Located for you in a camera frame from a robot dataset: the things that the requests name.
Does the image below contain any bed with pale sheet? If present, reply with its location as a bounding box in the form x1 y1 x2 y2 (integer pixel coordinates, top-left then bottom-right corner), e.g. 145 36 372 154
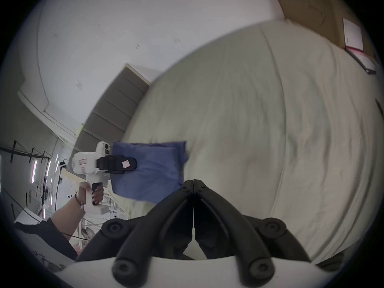
109 19 381 266

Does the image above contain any person's body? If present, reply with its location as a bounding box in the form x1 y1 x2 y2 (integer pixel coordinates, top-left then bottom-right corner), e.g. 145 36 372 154
12 216 79 273

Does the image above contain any person's left hand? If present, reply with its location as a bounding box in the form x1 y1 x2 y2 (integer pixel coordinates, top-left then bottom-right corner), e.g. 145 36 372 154
76 182 105 212

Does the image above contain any person's left forearm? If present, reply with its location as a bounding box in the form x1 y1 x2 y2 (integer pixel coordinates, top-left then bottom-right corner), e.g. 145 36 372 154
49 197 85 249

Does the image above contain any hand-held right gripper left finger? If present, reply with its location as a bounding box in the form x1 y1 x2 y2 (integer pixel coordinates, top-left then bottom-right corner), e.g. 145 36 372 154
76 179 194 285

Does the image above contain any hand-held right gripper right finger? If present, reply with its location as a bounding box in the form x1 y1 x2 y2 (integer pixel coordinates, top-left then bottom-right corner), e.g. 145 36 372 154
194 179 312 285

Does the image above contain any grey padded headboard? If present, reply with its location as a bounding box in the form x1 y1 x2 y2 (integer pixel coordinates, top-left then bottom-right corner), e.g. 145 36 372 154
74 64 150 155

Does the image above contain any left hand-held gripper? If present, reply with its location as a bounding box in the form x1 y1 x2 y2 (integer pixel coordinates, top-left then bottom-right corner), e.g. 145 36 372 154
71 141 138 214

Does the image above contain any dark blue shirt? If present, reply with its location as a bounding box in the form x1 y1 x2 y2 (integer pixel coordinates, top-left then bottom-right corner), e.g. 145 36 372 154
112 141 189 205

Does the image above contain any brown cardboard carton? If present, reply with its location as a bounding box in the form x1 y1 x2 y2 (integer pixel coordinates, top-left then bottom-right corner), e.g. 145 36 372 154
267 0 377 74

